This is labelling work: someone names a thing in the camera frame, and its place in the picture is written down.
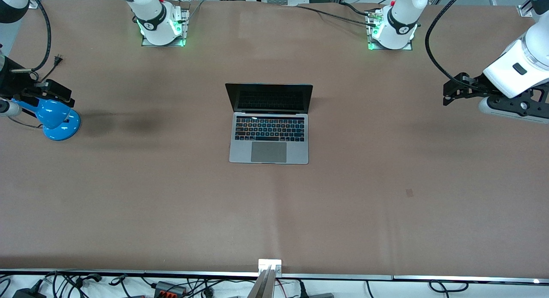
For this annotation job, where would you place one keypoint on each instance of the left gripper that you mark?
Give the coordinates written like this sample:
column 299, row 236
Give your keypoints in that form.
column 477, row 86

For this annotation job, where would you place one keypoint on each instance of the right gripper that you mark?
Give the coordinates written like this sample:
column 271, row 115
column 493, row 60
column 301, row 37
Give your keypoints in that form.
column 9, row 82

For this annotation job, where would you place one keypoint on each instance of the silver grey laptop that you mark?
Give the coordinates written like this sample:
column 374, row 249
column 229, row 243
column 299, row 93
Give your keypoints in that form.
column 269, row 152

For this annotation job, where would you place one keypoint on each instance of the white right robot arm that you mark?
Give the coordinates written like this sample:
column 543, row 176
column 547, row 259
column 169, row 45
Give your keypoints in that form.
column 150, row 15

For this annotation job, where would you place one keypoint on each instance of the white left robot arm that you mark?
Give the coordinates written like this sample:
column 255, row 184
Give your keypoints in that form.
column 401, row 19

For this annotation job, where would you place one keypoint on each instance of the blue desk lamp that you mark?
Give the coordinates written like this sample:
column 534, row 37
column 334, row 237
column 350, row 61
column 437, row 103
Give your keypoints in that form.
column 53, row 118

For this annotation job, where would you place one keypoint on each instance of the brown table cover mat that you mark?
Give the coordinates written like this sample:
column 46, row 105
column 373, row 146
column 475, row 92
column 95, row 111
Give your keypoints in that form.
column 171, row 203

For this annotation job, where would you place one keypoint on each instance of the metal table edge strip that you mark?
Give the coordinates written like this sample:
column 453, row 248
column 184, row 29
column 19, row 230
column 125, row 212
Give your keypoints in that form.
column 386, row 277

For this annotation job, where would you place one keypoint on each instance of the black orange power adapter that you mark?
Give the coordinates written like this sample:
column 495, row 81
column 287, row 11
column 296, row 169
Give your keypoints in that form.
column 169, row 288

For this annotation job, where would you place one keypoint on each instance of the aluminium corner post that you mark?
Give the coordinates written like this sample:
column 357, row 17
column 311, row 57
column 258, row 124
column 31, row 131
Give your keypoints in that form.
column 34, row 2
column 525, row 10

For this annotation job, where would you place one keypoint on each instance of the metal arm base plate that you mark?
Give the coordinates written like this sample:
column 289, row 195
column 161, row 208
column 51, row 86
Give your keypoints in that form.
column 185, row 28
column 369, row 44

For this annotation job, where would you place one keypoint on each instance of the white mounting bracket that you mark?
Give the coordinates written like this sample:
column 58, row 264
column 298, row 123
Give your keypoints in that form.
column 263, row 263

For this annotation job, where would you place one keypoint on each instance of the aluminium camera mount profile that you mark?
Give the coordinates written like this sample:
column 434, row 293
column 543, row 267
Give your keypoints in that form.
column 263, row 287

